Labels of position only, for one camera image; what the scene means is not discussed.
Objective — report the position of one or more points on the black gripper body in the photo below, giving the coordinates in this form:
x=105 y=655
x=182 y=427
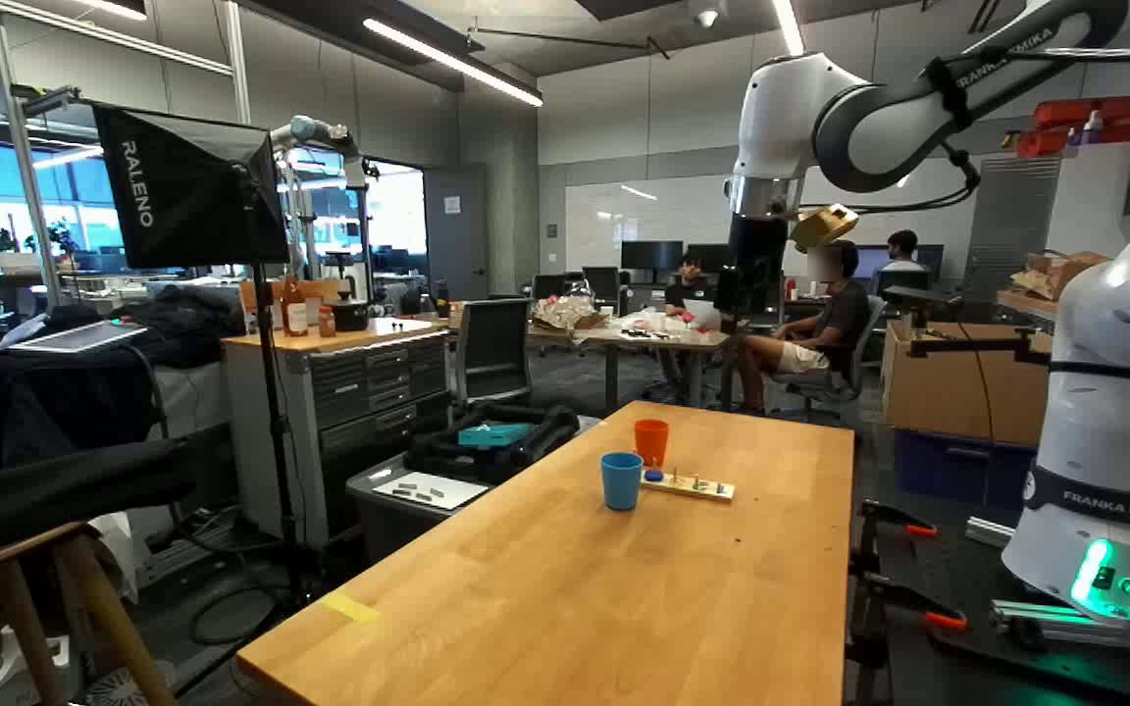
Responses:
x=759 y=246

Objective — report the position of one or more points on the blue plastic cup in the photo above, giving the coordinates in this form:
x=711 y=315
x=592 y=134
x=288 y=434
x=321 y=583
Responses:
x=623 y=484

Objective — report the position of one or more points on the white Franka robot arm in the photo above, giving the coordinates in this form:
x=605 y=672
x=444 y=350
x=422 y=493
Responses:
x=774 y=120

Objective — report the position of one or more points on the orange plastic cup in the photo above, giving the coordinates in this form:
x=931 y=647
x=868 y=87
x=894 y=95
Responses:
x=653 y=440

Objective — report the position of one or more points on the seated person in dark shirt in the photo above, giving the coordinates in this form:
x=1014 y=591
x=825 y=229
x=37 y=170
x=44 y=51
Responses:
x=832 y=319

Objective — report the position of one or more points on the white plastic bag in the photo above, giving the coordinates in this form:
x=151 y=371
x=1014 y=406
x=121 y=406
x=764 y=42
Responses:
x=664 y=321

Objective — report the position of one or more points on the blue lit computer monitor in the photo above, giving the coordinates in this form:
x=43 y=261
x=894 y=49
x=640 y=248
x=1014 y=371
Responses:
x=868 y=261

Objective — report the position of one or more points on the dark computer monitor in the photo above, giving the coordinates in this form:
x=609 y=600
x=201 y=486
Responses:
x=651 y=255

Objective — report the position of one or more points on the person in white shirt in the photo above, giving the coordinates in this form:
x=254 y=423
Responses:
x=906 y=251

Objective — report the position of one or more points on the white flat strip with dots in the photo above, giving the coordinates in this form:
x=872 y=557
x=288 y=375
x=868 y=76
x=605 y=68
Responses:
x=696 y=486

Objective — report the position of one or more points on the large cardboard box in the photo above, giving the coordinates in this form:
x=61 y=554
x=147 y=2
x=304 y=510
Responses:
x=962 y=385

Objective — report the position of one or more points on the short ceiling light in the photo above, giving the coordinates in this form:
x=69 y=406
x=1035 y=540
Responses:
x=791 y=23

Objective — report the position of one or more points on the blue storage bin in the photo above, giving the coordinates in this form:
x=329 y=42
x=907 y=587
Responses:
x=958 y=472

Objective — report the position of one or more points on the black bag with teal item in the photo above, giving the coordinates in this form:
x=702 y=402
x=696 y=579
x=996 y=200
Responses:
x=494 y=440

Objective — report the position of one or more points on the grey door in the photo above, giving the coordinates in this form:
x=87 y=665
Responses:
x=458 y=235

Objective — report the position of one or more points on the red boxes on shelf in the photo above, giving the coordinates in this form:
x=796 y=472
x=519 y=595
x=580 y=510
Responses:
x=1077 y=127

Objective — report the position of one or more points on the long ceiling light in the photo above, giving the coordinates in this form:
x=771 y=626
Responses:
x=451 y=60

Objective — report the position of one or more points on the grey equipment case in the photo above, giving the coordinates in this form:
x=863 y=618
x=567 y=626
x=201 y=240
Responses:
x=413 y=494

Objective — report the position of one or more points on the grey drawer tool cabinet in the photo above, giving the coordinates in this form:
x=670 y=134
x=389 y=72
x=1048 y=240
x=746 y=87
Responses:
x=356 y=406

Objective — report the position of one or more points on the orange bottles on cabinet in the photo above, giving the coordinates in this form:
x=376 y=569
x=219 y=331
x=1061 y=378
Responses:
x=307 y=312

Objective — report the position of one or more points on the black light stand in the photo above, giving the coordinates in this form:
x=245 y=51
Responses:
x=274 y=393

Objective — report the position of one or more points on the yellow tape piece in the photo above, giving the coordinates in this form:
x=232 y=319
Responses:
x=352 y=609

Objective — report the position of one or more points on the black photo softbox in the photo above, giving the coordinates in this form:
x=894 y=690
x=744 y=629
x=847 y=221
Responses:
x=194 y=199

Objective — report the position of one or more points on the white flat board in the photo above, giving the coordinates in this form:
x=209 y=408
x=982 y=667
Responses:
x=75 y=333

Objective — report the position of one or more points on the black cloth pile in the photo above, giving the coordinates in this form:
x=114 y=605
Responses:
x=56 y=416

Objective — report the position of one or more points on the wooden stool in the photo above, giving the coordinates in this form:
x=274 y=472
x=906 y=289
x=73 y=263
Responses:
x=29 y=591

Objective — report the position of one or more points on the yellowish wrist camera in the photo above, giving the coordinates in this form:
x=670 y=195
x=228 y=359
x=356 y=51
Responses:
x=825 y=223

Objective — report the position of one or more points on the wall whiteboard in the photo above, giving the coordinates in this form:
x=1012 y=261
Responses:
x=647 y=208

